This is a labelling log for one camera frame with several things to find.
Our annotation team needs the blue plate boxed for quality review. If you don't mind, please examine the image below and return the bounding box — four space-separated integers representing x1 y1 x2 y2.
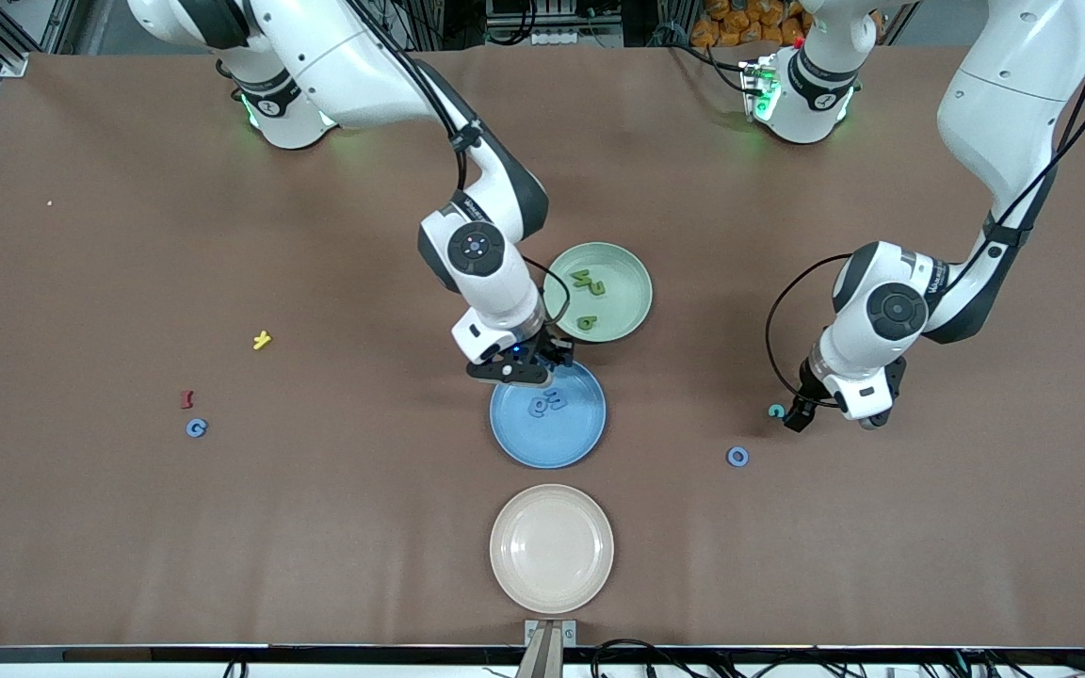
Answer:
489 360 607 470

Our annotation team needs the light green plate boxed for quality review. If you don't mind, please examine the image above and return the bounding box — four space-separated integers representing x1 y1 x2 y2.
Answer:
542 242 654 344

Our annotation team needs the beige plate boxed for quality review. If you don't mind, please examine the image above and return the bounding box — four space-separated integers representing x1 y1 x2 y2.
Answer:
489 483 616 616

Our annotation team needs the brown table cover sheet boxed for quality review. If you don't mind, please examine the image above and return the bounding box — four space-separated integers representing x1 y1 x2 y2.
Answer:
0 42 1085 651

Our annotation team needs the bag of orange items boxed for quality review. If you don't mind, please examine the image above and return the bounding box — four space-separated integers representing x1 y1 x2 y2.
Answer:
690 0 807 48

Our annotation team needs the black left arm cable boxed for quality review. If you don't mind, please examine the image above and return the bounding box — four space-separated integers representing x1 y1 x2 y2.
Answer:
765 0 1085 411

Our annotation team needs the grey metal mounting bracket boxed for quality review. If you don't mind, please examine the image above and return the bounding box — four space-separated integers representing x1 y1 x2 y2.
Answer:
516 619 578 678

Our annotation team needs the aluminium frame profile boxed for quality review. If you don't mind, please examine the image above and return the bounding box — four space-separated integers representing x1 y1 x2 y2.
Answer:
0 0 82 78

